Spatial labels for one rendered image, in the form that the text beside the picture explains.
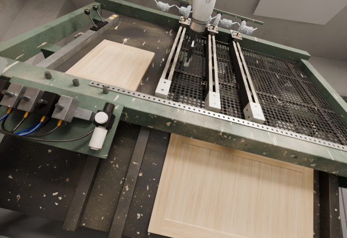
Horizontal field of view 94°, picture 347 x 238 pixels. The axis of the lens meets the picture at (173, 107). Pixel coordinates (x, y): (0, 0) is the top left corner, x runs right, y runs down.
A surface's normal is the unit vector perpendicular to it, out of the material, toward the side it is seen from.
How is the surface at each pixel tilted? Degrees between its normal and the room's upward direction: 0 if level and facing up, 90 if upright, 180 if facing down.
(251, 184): 90
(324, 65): 90
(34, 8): 90
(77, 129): 90
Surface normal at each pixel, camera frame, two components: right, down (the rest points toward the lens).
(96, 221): 0.10, -0.25
